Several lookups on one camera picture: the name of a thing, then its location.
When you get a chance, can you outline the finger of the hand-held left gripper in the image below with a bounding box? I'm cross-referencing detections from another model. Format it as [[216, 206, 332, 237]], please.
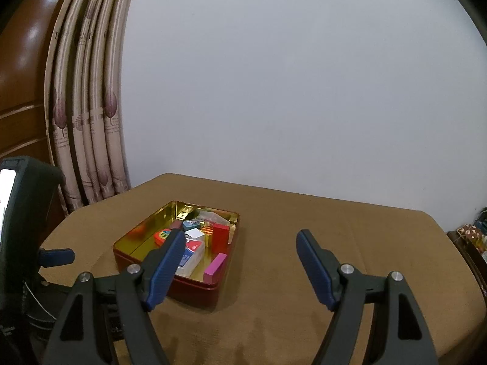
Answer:
[[38, 248, 75, 268]]

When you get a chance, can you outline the brown wooden door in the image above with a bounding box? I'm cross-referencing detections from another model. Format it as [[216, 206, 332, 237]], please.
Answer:
[[0, 0, 82, 217]]

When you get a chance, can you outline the gold tin box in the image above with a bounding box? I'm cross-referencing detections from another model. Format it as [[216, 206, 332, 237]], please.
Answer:
[[113, 200, 241, 310]]

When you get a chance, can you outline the clear box red blue label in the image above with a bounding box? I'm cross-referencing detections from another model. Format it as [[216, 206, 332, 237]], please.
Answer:
[[175, 240, 205, 277]]

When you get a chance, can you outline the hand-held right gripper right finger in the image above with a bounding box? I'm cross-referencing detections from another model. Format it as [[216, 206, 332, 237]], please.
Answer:
[[296, 229, 439, 365]]

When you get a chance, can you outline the pink block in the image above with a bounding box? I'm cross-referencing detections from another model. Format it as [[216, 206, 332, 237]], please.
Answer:
[[203, 253, 228, 285]]

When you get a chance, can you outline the spotted cloth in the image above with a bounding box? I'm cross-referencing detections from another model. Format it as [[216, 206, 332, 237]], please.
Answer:
[[457, 224, 485, 241]]

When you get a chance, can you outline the red orange keychain case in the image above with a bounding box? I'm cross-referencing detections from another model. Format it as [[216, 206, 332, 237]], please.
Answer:
[[153, 228, 176, 246]]

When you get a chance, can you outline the beige patterned curtain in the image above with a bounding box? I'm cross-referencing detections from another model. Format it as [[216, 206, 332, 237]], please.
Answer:
[[44, 0, 140, 216]]

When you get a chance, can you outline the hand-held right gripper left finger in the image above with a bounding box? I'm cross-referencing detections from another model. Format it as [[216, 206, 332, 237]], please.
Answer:
[[42, 229, 187, 365]]

